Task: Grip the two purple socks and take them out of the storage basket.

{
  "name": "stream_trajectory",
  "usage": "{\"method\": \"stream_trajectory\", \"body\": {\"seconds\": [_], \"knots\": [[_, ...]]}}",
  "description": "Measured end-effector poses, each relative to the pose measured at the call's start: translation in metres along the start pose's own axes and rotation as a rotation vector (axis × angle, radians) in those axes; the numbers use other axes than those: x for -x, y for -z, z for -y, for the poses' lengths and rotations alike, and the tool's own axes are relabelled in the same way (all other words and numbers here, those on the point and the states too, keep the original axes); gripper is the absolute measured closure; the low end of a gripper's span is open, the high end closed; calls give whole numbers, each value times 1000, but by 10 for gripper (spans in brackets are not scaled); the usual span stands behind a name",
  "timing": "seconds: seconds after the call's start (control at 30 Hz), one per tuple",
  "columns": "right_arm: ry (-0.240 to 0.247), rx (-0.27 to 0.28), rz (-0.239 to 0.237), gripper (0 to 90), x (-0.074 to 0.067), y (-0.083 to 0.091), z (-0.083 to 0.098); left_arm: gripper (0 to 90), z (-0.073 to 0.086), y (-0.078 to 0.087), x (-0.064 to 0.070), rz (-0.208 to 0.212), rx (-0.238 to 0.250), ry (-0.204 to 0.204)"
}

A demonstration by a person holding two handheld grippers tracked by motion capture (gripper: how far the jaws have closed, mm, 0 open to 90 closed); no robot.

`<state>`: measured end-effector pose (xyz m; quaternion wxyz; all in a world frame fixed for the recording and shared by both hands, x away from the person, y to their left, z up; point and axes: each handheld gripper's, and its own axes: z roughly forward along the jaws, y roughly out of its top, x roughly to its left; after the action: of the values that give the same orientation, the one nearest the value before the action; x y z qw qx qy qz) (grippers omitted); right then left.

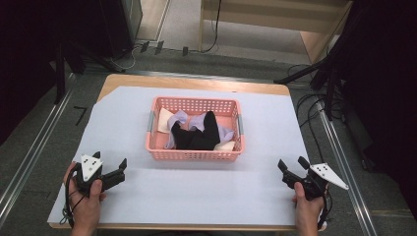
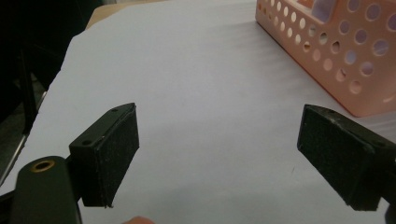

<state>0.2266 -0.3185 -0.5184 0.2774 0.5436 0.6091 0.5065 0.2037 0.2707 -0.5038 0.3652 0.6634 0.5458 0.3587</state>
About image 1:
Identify black cloth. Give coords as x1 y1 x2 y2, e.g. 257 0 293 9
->
170 110 221 151

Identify white table sheet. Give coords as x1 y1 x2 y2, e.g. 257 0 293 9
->
47 86 328 228

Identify metal floor rail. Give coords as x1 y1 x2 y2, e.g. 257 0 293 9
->
80 67 277 85
0 72 78 228
316 97 379 236

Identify lavender cloth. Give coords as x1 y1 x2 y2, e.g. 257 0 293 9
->
164 109 236 150

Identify person's right hand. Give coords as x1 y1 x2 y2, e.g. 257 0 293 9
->
292 181 327 230

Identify large cream cloth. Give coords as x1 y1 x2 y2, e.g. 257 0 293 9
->
156 107 175 134

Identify white floor cable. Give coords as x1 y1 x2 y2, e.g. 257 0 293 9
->
108 43 143 72

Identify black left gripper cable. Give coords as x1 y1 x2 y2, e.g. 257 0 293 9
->
59 162 87 229

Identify pink plastic basket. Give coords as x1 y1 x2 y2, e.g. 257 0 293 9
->
145 95 246 162

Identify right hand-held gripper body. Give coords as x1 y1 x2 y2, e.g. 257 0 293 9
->
281 162 349 202

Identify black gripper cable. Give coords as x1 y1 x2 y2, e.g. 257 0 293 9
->
316 188 332 231
59 162 87 229

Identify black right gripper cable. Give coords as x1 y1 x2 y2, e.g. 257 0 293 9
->
316 188 332 231

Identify small cream cloth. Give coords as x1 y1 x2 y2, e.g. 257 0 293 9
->
213 140 237 152

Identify light wooden shelf unit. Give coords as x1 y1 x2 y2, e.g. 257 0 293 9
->
199 0 354 66

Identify black metal stand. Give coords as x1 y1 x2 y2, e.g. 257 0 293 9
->
53 38 87 105

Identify person's left hand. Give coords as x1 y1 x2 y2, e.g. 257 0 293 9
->
63 161 107 229

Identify black hanging cable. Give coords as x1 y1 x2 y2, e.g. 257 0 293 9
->
199 0 223 54

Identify dark cabinet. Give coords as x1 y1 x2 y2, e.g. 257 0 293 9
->
94 0 144 61

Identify black tripod stand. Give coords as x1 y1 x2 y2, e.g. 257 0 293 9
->
273 45 350 122

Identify dark curtain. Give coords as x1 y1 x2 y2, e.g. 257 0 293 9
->
0 0 101 147
340 0 417 220

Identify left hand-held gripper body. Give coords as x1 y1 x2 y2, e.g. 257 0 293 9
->
76 153 127 198

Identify black floor cables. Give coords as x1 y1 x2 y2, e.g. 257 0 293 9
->
287 63 345 165

